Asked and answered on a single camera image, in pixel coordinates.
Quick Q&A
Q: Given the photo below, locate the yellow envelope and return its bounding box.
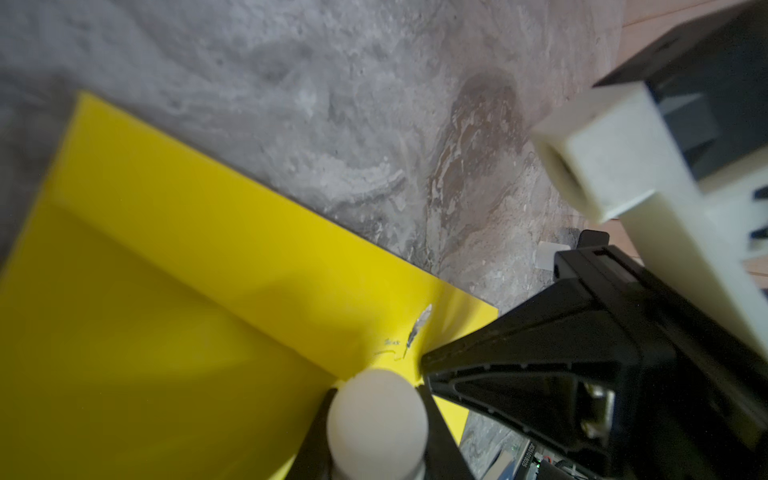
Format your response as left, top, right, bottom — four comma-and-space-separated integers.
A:
1, 92, 498, 479

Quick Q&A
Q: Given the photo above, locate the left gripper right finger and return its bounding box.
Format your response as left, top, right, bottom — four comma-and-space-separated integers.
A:
416, 385, 474, 480

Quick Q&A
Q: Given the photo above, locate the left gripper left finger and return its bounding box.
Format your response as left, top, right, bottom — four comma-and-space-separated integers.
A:
284, 388, 338, 480

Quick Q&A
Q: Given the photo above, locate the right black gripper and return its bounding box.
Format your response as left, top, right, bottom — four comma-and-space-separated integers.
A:
420, 245, 767, 479

